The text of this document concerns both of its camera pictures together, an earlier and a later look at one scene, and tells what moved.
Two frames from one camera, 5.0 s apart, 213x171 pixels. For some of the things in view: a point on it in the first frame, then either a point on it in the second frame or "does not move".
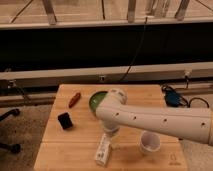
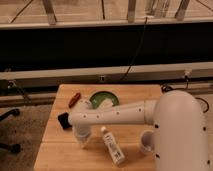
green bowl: [95, 99] does not move
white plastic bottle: [104, 149] to [117, 153]
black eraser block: [65, 120] does not move
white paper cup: [150, 141] does not move
